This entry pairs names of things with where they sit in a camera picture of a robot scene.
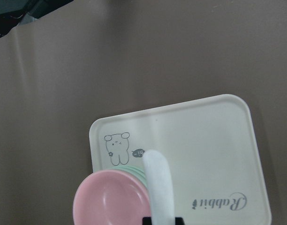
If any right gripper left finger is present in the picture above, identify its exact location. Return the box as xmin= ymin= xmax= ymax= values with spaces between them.
xmin=142 ymin=213 xmax=152 ymax=225

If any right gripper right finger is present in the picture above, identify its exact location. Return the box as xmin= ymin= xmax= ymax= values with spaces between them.
xmin=175 ymin=212 xmax=184 ymax=225

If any cream rabbit tray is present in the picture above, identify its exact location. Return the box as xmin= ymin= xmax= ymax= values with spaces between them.
xmin=89 ymin=94 xmax=272 ymax=225

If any green bowl stack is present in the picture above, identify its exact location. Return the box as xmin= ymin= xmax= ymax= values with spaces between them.
xmin=111 ymin=165 xmax=147 ymax=188

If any small pink bowl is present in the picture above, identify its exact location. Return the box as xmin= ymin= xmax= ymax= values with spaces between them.
xmin=73 ymin=169 xmax=151 ymax=225

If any white ceramic spoon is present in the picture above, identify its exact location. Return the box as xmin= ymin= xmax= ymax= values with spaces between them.
xmin=143 ymin=150 xmax=175 ymax=225

